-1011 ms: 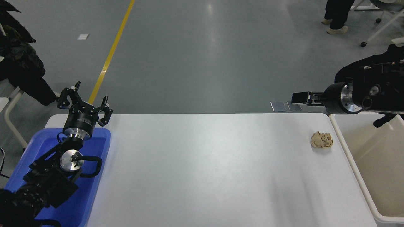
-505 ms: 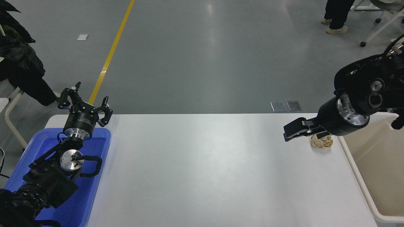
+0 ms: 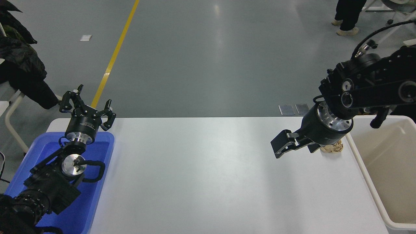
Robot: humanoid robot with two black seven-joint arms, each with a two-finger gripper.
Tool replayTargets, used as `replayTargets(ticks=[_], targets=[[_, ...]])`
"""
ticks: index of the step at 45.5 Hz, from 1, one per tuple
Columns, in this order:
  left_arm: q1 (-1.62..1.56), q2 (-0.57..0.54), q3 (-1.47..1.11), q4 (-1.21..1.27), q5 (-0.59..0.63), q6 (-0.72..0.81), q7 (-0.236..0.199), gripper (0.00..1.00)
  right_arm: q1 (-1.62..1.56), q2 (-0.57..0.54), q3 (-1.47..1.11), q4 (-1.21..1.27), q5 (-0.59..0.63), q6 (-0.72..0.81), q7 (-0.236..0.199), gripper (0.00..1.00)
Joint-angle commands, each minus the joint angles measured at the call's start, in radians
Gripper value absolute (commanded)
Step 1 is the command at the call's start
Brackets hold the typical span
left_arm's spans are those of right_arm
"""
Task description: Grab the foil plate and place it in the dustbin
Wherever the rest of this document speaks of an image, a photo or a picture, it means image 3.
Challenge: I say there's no seated person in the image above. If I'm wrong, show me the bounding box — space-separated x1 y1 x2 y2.
0 0 59 110

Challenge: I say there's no white metal chair frame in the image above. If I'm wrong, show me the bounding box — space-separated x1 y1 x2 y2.
0 90 62 154

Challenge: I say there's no thin black cable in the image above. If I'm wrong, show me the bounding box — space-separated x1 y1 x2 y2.
0 152 10 184

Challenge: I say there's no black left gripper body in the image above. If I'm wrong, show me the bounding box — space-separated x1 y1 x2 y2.
65 109 103 139

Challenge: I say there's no large pale plastic bin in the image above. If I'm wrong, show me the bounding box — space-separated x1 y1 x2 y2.
345 115 416 230

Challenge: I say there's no white wheeled stand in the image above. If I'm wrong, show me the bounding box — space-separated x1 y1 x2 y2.
362 0 416 26

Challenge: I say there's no blue plastic tray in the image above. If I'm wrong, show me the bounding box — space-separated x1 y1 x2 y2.
4 131 115 234

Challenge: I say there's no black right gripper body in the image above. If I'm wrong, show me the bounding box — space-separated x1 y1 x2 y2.
300 104 352 146

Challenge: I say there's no standing person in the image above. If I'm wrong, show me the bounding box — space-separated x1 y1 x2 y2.
331 0 368 36

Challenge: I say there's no crumpled tan paper ball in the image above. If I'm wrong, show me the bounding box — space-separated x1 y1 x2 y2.
320 139 344 155

